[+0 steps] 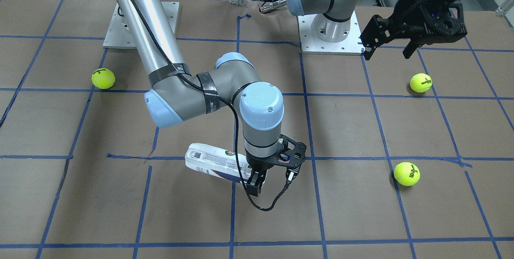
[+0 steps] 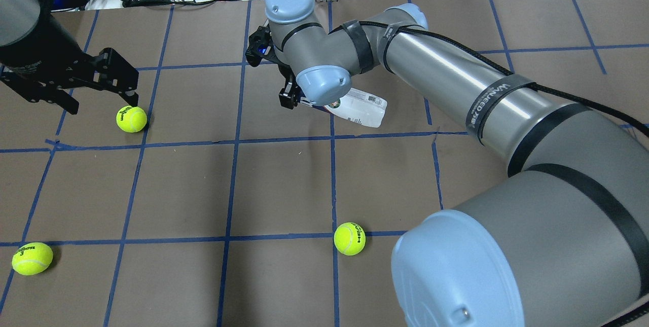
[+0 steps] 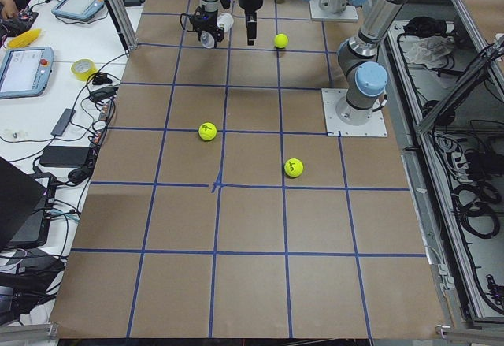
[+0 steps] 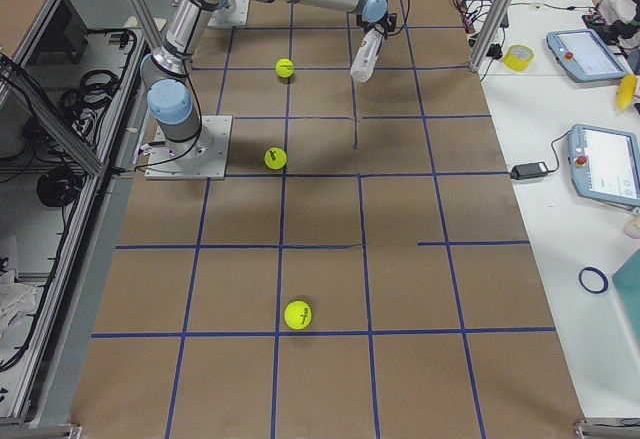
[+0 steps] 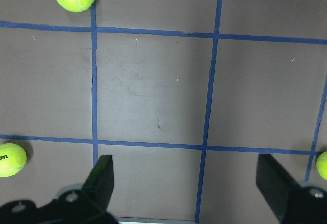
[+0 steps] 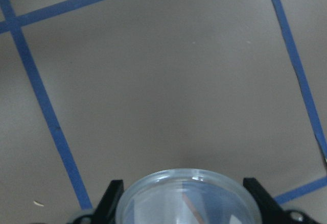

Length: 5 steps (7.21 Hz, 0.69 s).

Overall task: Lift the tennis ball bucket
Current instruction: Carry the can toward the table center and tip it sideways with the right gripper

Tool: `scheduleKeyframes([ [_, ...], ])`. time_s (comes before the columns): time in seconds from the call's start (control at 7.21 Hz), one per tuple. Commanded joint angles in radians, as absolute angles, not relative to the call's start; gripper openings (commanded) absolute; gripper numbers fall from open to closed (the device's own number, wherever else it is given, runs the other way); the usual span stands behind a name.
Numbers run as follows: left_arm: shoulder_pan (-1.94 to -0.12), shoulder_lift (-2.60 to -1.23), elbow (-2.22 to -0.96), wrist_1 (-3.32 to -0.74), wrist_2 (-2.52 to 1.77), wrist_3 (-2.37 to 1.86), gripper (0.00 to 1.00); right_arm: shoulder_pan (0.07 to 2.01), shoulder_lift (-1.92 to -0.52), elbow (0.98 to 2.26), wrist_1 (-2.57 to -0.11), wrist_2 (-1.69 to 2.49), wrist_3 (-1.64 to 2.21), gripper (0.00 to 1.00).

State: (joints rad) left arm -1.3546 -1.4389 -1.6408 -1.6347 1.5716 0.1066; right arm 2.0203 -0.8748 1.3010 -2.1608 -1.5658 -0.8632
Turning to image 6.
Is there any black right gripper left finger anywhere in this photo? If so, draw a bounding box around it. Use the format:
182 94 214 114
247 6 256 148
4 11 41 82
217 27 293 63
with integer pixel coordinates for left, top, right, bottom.
93 180 124 224

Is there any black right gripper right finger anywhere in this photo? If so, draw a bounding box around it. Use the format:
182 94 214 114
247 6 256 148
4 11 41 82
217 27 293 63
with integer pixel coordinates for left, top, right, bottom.
243 178 284 224

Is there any white blue tennis ball can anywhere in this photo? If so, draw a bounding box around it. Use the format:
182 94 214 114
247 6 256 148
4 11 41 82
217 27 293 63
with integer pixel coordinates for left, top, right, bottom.
115 168 263 223

